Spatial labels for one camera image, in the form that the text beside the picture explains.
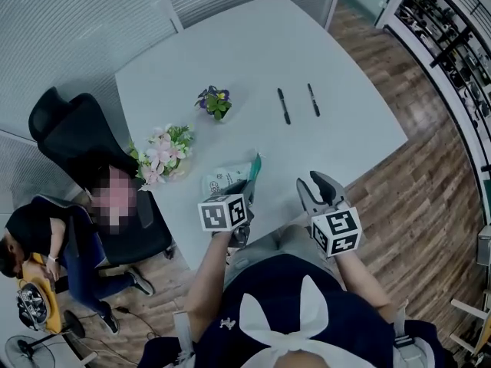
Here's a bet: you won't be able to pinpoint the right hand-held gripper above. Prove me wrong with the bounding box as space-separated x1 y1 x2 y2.
295 170 364 258

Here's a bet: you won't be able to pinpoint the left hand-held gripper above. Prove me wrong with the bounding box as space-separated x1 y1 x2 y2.
197 180 256 249

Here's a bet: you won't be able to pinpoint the green patterned pencil pouch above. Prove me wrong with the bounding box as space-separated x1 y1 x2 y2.
201 153 262 199

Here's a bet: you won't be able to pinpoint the black pen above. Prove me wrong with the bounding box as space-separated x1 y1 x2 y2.
307 83 321 117
277 87 292 125

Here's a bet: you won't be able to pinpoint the person's right forearm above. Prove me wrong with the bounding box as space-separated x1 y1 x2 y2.
333 251 392 310

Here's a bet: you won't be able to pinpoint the person's left forearm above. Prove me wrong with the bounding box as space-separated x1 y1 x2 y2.
183 230 233 340

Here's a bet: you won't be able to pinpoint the pink flowers in cream pot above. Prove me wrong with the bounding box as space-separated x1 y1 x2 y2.
128 123 196 191

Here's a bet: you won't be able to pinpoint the small purple flower plant pot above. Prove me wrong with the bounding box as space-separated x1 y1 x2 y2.
194 85 233 123

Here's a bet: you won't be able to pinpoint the pink paper bag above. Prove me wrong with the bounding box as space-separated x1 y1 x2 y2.
91 166 139 237

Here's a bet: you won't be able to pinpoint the person's navy top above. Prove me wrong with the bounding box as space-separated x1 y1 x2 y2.
137 253 446 368

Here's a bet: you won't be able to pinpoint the white hair bow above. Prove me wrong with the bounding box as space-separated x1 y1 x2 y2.
239 274 346 368

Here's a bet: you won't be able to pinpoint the white box unit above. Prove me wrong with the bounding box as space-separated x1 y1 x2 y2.
476 226 491 268

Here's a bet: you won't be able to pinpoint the black office chair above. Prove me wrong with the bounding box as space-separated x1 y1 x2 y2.
28 86 173 270

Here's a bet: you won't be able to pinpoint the black metal railing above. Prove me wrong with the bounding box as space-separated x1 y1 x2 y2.
394 0 491 130

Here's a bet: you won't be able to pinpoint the black round stand base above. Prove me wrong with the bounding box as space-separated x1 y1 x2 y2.
63 310 86 339

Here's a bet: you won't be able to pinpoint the yellow round table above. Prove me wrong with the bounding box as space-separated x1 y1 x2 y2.
15 253 62 335

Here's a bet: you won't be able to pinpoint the grey round basket of gear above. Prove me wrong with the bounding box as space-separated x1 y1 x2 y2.
15 284 49 327

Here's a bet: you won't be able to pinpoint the black floor fan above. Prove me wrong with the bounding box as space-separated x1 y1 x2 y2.
5 333 54 368

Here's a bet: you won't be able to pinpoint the grey shoulder strap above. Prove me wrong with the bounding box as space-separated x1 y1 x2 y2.
390 301 427 368
173 310 196 368

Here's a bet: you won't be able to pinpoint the black floor cable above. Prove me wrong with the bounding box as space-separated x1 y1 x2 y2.
114 307 177 363

